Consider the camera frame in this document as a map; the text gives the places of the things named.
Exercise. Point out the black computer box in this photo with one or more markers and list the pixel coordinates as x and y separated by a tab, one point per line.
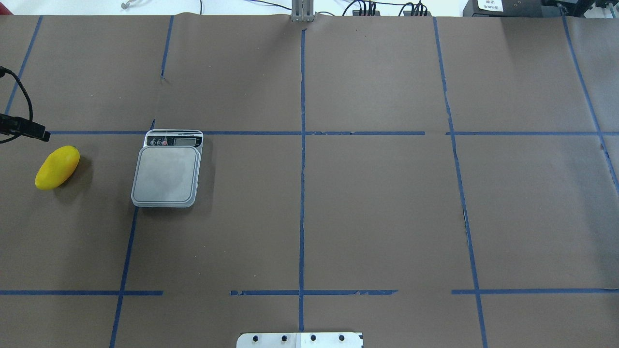
510	8

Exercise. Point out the white camera pillar with base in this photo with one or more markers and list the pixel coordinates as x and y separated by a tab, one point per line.
301	340

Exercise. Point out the silver digital kitchen scale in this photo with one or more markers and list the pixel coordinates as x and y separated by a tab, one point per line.
167	169

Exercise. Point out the near black orange connector box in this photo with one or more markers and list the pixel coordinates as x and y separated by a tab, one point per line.
414	9

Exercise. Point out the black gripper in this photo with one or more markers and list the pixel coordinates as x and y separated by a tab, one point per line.
24	128

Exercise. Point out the aluminium frame post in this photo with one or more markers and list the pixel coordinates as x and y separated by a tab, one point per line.
302	11

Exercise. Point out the black orange connector box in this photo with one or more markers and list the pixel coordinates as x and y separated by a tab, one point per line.
414	9
367	8

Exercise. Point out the far black orange connector box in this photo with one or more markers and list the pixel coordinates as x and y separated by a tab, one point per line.
367	8

